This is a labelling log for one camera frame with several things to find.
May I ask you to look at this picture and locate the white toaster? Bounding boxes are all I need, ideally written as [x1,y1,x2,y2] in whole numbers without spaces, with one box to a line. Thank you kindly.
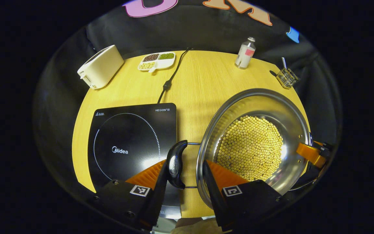
[77,45,124,90]

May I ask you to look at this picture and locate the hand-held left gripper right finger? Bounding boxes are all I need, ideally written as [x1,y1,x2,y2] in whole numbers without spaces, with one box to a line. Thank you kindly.
[203,160,288,231]

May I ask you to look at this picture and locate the black power cable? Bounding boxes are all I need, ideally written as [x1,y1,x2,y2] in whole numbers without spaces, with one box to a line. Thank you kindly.
[157,48,194,104]

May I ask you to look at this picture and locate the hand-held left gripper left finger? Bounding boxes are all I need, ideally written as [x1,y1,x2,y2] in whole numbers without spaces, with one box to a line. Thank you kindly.
[94,159,169,229]

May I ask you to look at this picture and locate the clear bottle with pink label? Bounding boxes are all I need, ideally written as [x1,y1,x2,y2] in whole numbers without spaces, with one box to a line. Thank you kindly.
[235,37,256,70]

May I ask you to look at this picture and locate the wire mesh holder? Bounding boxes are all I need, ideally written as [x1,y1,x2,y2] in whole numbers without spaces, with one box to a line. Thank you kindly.
[276,67,299,89]

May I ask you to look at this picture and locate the white divided bean tray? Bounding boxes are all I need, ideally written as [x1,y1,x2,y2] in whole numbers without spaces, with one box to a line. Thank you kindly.
[138,51,176,72]

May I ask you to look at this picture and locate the stainless steel pot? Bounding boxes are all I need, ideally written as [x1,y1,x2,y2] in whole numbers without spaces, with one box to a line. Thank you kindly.
[166,88,313,210]

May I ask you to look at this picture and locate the pile of soybeans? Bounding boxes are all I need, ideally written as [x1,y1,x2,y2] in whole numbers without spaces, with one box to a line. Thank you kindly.
[216,115,284,182]

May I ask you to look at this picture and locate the black induction cooktop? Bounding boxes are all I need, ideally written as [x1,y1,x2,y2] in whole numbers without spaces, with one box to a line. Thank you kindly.
[87,103,182,220]

